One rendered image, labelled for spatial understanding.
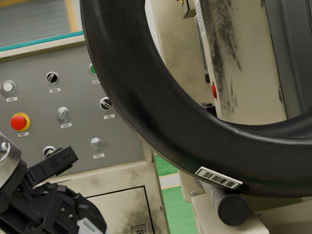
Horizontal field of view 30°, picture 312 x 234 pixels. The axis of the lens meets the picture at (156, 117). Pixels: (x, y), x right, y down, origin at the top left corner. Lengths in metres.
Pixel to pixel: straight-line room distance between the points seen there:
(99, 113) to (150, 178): 0.23
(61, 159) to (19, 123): 0.78
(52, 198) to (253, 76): 0.58
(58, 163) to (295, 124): 0.48
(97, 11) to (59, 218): 0.28
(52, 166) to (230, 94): 0.51
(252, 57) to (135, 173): 0.52
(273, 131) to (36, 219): 0.51
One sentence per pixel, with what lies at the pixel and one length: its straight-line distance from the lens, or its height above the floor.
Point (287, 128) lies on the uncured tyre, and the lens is 1.10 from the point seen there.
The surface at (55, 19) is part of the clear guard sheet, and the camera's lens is 1.60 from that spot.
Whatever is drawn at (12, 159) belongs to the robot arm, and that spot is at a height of 1.04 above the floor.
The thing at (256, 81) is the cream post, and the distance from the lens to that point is 1.21.
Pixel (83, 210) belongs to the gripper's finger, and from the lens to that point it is 0.80.
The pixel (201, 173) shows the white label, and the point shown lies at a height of 0.96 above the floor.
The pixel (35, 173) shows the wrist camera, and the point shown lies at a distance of 0.78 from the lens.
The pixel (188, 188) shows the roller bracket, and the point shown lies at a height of 0.88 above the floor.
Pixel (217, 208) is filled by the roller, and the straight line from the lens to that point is 0.85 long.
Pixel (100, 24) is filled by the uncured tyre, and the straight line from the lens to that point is 0.80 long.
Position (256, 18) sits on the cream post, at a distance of 1.22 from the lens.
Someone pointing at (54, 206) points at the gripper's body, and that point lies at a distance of 0.77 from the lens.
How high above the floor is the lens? 1.10
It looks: 3 degrees down
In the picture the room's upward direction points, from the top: 12 degrees counter-clockwise
